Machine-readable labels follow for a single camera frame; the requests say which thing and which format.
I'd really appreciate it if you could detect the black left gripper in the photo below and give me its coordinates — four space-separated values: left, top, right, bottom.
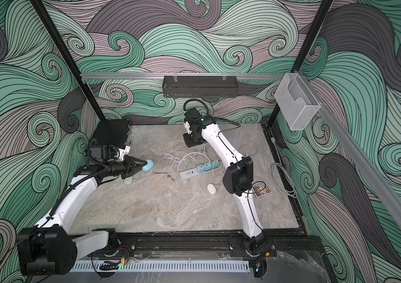
104 156 147 179

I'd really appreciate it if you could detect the blue earbud case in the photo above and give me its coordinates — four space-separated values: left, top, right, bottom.
141 159 154 172

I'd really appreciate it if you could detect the cream white charger cable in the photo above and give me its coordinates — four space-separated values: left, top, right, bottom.
178 151 210 174

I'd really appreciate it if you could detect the green earbud case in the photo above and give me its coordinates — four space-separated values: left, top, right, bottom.
124 177 133 186

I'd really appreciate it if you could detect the blue USB wall charger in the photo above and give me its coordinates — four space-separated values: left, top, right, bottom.
196 165 205 174

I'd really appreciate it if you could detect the lilac charging cable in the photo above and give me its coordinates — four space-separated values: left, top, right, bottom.
163 140 194 171

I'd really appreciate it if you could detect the white earbud case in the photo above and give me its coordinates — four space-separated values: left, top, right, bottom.
207 183 217 195

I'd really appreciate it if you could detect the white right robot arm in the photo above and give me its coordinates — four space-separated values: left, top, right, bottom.
183 99 266 257

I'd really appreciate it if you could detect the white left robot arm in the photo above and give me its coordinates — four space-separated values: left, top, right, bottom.
17 145 153 277

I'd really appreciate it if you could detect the white power strip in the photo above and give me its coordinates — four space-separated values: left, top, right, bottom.
179 160 220 181

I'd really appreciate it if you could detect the black carbon-pattern briefcase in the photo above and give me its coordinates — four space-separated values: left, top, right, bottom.
90 119 132 149

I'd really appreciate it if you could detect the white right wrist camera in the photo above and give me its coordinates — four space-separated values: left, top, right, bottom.
183 121 192 134

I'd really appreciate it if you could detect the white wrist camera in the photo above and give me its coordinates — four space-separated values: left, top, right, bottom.
183 121 192 134
117 146 130 161

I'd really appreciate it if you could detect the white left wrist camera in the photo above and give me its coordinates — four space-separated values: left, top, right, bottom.
117 146 130 161

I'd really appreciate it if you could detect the black perforated wall tray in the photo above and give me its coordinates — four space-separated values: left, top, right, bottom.
162 76 238 99

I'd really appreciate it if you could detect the aluminium wall rail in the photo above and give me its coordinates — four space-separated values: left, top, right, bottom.
80 72 285 81

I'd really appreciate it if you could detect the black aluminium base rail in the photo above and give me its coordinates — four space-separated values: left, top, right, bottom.
90 232 325 259

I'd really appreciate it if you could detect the grey power strip cord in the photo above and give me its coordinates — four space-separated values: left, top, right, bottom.
270 136 298 199

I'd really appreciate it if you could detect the clear acrylic wall holder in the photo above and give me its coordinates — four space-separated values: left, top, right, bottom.
275 73 321 131

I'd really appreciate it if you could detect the white slotted cable duct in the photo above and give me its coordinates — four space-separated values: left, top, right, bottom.
71 259 251 273

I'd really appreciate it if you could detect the aluminium right side rail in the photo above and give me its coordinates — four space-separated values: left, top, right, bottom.
295 71 401 230

